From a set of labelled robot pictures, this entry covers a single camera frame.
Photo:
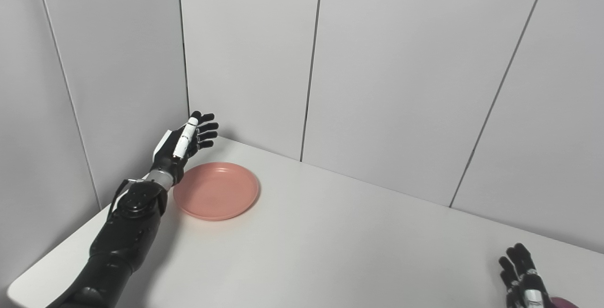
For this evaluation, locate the pink round plate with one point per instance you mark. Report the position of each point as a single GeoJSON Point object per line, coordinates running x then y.
{"type": "Point", "coordinates": [216, 191]}

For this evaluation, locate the purple red onion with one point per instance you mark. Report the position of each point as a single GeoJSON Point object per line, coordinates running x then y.
{"type": "Point", "coordinates": [564, 303]}

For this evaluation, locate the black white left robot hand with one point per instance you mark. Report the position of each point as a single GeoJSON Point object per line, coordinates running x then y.
{"type": "Point", "coordinates": [170, 154]}

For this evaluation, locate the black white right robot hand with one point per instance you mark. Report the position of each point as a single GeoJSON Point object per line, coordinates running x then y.
{"type": "Point", "coordinates": [524, 279]}

